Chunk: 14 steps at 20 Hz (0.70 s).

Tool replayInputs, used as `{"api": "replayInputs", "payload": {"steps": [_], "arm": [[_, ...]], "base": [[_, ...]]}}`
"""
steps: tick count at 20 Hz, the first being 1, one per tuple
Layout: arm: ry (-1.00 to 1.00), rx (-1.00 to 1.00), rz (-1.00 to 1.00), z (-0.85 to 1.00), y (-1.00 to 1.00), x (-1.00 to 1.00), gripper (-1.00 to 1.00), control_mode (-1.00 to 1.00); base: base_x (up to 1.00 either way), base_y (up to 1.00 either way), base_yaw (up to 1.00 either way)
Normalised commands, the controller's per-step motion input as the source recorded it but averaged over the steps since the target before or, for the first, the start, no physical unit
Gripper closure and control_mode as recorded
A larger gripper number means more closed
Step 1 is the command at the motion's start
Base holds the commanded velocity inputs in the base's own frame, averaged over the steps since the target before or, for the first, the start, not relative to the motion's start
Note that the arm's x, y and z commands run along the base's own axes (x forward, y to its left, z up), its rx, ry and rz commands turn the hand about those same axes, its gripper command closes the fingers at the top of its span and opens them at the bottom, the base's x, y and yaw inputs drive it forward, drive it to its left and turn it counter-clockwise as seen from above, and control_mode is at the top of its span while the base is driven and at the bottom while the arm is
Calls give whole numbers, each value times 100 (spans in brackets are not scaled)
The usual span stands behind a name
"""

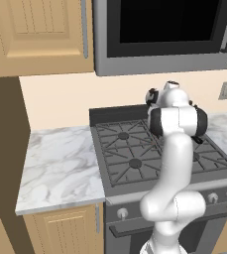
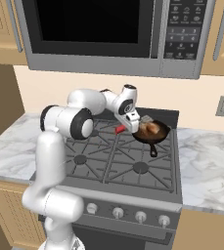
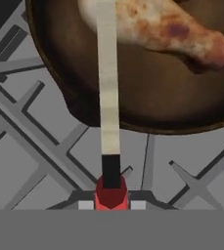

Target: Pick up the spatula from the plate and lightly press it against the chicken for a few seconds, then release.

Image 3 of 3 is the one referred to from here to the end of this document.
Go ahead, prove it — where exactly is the red-handled white spatula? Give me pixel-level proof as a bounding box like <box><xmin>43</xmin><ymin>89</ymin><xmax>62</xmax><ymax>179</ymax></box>
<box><xmin>94</xmin><ymin>0</ymin><xmax>130</xmax><ymax>211</ymax></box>

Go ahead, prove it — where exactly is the raw chicken drumstick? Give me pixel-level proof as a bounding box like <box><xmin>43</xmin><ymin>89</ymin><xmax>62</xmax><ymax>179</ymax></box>
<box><xmin>77</xmin><ymin>0</ymin><xmax>224</xmax><ymax>71</ymax></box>

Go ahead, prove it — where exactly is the dark brown frying pan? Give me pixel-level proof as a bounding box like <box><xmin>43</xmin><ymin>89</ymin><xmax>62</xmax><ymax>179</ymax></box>
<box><xmin>24</xmin><ymin>0</ymin><xmax>224</xmax><ymax>136</ymax></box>

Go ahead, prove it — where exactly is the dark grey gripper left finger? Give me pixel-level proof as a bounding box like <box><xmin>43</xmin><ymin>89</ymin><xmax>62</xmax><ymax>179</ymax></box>
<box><xmin>45</xmin><ymin>189</ymin><xmax>98</xmax><ymax>211</ymax></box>

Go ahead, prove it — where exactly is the grey hob with grates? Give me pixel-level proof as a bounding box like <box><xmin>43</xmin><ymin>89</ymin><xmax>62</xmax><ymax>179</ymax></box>
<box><xmin>0</xmin><ymin>0</ymin><xmax>224</xmax><ymax>211</ymax></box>

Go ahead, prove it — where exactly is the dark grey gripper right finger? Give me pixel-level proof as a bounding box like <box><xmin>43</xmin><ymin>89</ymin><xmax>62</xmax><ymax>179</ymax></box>
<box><xmin>126</xmin><ymin>189</ymin><xmax>180</xmax><ymax>211</ymax></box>

